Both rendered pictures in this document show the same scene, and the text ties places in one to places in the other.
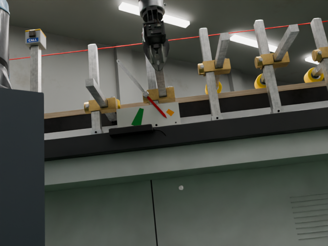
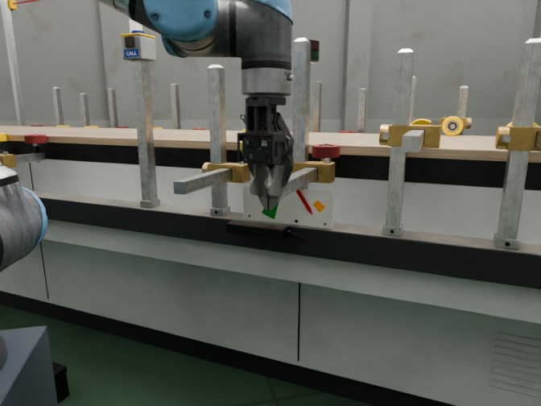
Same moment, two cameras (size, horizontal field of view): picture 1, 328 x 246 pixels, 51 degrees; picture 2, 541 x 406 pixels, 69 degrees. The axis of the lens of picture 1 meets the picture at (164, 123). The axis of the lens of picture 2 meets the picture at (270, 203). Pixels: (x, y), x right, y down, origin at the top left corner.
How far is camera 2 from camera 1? 0.82 m
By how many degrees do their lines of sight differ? 36
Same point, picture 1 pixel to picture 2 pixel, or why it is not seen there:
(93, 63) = (215, 101)
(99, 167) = (221, 255)
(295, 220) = (493, 362)
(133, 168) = (263, 268)
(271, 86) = (510, 194)
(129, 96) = not seen: outside the picture
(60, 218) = (196, 272)
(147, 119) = (284, 210)
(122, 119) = (250, 201)
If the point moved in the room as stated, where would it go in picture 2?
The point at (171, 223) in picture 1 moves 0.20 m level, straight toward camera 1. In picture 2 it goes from (318, 314) to (302, 345)
